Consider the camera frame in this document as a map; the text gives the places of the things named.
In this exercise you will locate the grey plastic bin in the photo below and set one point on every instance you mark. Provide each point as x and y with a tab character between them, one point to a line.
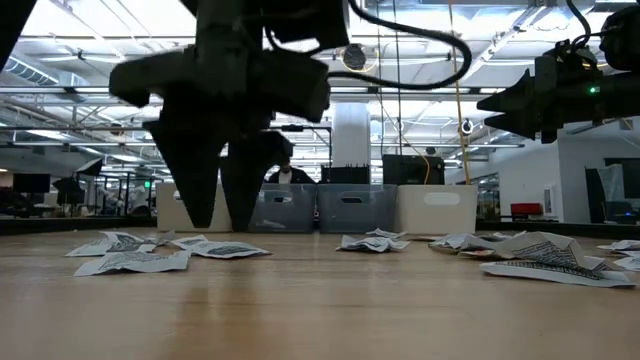
300	215
357	217

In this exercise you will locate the white packet with grey print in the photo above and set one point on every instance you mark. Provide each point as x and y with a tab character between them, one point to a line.
629	263
132	263
555	265
372	245
112	246
187	242
465	242
387	233
230	250
509	236

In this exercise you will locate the black equipment crate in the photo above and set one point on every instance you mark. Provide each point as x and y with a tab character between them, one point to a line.
410	171

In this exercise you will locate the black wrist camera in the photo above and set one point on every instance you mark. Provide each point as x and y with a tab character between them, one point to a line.
295	85
565	67

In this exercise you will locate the white plastic bin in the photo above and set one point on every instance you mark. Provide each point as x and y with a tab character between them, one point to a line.
437	217
167	210

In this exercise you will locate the person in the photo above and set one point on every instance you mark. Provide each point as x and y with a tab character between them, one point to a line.
295	176

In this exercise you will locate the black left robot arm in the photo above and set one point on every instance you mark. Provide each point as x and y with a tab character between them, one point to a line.
280	20

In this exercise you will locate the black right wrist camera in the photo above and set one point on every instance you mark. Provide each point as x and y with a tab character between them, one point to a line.
565	67

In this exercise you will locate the black softbox lamp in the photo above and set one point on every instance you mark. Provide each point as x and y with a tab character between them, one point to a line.
91	167
69	191

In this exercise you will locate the long linear ceiling light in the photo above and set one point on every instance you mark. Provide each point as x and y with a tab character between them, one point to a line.
425	90

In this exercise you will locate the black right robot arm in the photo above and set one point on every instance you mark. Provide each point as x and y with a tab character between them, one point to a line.
622	40

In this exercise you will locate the white packet with blue print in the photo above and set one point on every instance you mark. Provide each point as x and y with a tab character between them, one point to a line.
622	245

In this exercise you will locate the red tool cart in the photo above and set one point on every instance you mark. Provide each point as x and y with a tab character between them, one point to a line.
526	210

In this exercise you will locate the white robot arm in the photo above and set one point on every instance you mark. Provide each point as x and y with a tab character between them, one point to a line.
122	200

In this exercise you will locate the black computer monitor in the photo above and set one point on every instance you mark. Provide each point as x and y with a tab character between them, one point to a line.
31	184

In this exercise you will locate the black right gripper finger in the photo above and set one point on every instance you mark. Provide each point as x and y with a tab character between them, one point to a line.
525	125
517	100

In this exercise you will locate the white packet with red print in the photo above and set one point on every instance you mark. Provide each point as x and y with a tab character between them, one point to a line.
477	254

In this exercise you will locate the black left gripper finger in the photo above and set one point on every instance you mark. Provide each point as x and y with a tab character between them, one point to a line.
195	175
250	190

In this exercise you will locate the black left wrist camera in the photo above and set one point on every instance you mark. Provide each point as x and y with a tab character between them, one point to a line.
295	85

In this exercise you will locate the black equipment box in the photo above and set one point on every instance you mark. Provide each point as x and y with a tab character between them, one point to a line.
345	175

